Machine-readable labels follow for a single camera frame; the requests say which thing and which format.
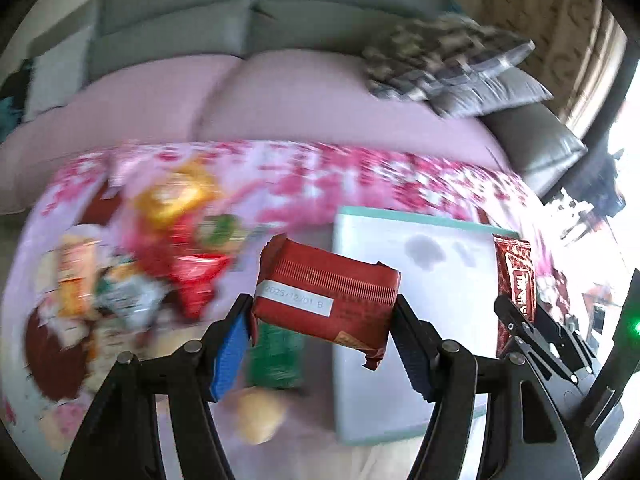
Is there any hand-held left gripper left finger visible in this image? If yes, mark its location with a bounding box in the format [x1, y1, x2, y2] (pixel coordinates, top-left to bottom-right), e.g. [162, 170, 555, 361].
[60, 292, 256, 480]

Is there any beige patterned curtain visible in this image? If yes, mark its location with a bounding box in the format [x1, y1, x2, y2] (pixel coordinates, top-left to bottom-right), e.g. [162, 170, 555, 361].
[480, 0, 628, 131]

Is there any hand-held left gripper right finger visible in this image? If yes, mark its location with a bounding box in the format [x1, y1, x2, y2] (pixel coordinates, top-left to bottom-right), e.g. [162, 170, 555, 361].
[392, 294, 585, 480]

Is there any pink sofa cover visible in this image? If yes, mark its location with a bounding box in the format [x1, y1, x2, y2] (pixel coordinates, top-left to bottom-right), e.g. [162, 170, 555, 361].
[0, 52, 508, 216]

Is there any black white patterned pillow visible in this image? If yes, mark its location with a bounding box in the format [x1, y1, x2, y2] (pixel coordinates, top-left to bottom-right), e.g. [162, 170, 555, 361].
[362, 12, 536, 102]

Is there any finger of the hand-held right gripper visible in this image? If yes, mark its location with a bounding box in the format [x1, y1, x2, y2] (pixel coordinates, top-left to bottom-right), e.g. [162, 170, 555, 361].
[494, 295, 577, 384]
[536, 305, 599, 377]

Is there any red patterned packet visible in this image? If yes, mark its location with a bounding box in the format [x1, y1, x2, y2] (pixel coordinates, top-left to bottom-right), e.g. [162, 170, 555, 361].
[492, 234, 539, 357]

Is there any dark cloth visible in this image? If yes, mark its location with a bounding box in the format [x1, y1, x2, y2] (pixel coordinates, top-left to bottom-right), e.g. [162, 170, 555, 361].
[0, 57, 33, 136]

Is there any pink printed blanket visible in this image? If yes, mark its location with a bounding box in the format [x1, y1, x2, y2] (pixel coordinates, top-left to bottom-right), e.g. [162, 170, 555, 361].
[0, 140, 596, 480]

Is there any green white candy packet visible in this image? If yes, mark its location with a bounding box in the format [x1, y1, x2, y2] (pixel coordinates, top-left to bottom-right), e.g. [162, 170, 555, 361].
[196, 214, 242, 252]

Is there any dark red snack packet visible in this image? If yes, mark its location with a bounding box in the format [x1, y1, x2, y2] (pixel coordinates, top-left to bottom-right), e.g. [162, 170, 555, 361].
[250, 234, 402, 372]

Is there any large yellow bread packet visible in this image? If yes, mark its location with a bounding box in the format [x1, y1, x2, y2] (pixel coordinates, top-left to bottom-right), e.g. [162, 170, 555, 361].
[132, 160, 222, 231]

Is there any teal rimmed white tray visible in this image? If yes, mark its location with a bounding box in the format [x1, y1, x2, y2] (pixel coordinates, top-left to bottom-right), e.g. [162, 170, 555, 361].
[332, 206, 523, 447]

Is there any grey sofa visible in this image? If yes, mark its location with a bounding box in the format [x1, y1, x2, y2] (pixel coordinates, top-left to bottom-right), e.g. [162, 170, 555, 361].
[20, 0, 588, 198]

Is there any white green snack packet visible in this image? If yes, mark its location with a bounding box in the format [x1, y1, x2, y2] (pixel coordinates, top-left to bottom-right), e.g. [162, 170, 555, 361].
[96, 260, 169, 332]

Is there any grey pillow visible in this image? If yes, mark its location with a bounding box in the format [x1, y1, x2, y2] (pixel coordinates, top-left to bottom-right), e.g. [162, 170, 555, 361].
[430, 67, 555, 120]

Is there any cream orange snack packet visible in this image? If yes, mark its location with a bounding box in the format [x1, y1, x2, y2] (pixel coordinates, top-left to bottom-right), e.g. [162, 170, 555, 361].
[54, 237, 102, 318]

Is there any round bun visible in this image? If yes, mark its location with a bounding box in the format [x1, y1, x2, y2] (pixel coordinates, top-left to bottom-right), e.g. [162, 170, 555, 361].
[235, 387, 289, 446]

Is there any red packet white label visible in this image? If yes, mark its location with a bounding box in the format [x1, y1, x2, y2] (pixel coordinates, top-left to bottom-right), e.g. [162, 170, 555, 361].
[167, 252, 232, 322]

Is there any shiny red packet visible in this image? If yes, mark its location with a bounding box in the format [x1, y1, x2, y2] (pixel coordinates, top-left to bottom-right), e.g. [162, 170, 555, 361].
[122, 217, 201, 281]

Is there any light grey cushion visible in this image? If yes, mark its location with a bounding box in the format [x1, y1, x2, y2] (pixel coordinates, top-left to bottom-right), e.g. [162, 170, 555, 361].
[25, 25, 96, 121]

